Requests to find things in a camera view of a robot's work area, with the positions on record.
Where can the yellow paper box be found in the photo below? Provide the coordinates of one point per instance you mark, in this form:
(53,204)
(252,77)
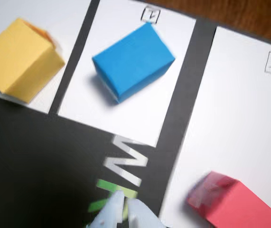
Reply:
(19,59)

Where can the blue paper box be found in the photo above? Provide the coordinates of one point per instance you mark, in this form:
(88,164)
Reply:
(133,59)

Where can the white paper sheet marked 2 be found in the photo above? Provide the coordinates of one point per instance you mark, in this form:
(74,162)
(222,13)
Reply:
(61,14)

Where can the dark grey mat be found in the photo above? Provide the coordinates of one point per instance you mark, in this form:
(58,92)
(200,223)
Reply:
(30,154)

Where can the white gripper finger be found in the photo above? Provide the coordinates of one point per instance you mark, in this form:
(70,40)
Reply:
(112,211)
(142,216)

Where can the white paper sheet marked home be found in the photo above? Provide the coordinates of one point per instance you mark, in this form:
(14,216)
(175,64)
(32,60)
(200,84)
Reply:
(232,107)

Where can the white paper sheet marked 1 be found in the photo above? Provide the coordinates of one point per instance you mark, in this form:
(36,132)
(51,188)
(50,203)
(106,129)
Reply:
(137,123)

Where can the pink paper box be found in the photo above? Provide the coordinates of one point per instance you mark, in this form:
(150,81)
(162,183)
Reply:
(239,206)

